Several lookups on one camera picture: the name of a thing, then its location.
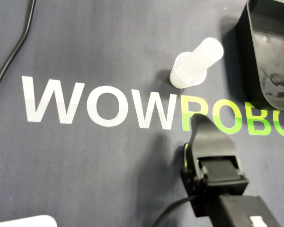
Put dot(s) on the white plastic tube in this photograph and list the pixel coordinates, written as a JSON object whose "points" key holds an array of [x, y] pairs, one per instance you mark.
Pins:
{"points": [[203, 56]]}

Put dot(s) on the white desk lamp base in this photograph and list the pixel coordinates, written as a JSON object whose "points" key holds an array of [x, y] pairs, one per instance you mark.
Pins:
{"points": [[26, 222]]}

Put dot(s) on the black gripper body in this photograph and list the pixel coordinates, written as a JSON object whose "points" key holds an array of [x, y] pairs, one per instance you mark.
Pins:
{"points": [[217, 172]]}

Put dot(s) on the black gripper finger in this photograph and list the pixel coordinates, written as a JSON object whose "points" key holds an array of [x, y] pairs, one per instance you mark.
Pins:
{"points": [[190, 157], [210, 144]]}

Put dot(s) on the black plastic tray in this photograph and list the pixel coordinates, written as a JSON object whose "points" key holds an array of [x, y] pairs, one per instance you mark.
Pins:
{"points": [[269, 59]]}

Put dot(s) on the dark grey printed desk mat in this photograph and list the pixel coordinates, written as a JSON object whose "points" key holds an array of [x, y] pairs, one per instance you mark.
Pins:
{"points": [[85, 165]]}

